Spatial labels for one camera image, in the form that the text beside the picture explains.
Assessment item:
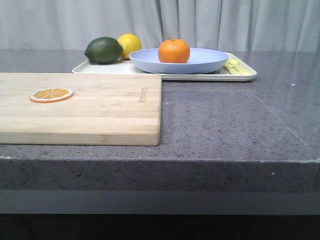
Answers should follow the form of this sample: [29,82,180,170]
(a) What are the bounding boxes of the wooden cutting board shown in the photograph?
[0,72,162,146]

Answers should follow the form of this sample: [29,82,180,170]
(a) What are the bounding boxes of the cream white tray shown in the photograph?
[72,53,258,82]

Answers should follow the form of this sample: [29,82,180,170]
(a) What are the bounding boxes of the orange fruit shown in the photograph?
[158,39,191,64]

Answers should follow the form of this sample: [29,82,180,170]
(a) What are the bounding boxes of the yellow peel pieces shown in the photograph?
[224,58,251,75]

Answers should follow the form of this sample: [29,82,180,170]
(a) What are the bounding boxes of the grey curtain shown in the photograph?
[0,0,320,52]

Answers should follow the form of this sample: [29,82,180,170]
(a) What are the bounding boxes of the light blue plate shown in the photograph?
[129,48,229,74]

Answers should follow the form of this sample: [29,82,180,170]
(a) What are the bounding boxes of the green lime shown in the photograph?
[84,36,123,64]

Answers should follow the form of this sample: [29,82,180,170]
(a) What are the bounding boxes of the yellow lemon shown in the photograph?
[118,33,142,60]

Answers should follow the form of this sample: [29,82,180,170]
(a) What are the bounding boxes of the orange slice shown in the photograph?
[28,87,74,103]

